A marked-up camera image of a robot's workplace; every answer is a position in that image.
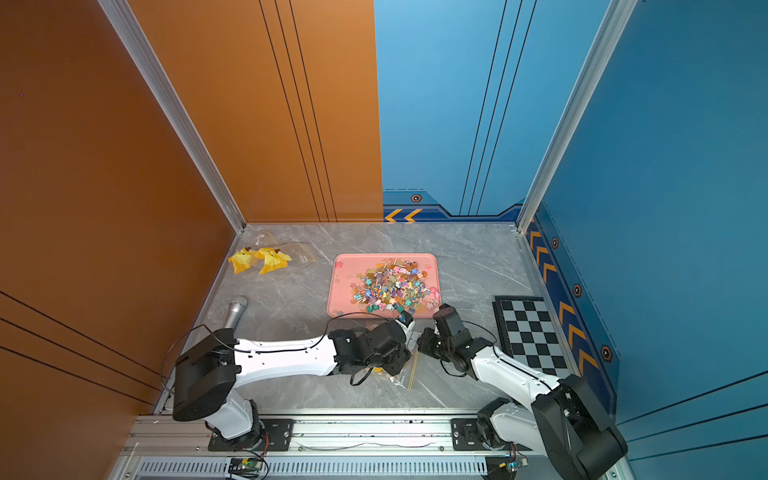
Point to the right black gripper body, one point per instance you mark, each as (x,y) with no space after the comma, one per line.
(446,348)

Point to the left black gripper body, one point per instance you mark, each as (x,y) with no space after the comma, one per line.
(396,361)

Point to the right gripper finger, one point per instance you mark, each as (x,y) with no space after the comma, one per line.
(426,349)
(426,337)

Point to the clear ziploc bag with candies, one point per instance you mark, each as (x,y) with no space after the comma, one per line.
(247,257)

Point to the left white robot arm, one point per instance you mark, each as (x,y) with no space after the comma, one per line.
(208,375)

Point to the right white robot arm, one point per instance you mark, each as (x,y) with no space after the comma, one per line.
(560,418)

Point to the pink plastic tray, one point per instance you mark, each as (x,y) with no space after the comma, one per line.
(385,285)

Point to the black white checkerboard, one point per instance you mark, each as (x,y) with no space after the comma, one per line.
(526,331)

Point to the right green circuit board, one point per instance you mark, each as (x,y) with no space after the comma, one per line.
(503,468)

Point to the green circuit board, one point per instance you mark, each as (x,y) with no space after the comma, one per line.
(246,468)
(503,468)

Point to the silver microphone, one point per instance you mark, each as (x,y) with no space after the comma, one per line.
(236,309)

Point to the left green circuit board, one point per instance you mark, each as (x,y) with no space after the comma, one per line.
(246,468)

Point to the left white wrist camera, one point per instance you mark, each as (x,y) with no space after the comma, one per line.
(406,321)

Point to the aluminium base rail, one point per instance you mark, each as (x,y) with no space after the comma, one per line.
(327,444)

